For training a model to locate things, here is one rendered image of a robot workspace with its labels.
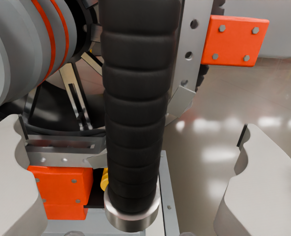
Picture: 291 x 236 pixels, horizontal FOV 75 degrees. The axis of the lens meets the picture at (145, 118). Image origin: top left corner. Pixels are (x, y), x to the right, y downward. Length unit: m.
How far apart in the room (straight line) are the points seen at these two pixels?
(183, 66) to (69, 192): 0.37
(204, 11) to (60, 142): 0.38
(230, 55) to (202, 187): 0.98
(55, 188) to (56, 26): 0.35
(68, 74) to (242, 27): 0.34
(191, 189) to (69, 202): 0.80
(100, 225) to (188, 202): 0.53
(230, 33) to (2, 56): 0.28
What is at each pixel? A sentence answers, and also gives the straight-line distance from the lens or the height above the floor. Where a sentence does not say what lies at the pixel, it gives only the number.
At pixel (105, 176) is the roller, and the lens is 0.48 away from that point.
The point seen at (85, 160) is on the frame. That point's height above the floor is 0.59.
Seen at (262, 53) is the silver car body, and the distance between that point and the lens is 0.91.
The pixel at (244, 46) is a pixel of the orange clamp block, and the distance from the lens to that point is 0.35.
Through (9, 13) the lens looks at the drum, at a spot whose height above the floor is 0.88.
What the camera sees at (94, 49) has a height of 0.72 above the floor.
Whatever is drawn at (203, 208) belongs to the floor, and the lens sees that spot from 1.14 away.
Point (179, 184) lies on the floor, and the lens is 1.20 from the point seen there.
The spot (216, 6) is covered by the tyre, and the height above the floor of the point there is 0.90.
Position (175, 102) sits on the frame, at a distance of 0.34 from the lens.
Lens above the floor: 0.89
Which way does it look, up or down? 30 degrees down
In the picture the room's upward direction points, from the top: 4 degrees clockwise
